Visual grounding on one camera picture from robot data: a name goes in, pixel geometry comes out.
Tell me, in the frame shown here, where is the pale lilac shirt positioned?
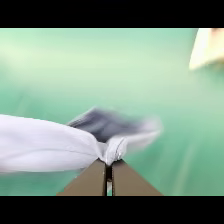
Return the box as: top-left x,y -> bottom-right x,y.
0,106 -> 164,174

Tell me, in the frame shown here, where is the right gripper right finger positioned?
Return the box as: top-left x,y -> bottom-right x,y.
111,159 -> 164,197

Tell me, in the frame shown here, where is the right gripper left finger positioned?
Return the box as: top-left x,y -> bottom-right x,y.
56,158 -> 108,197

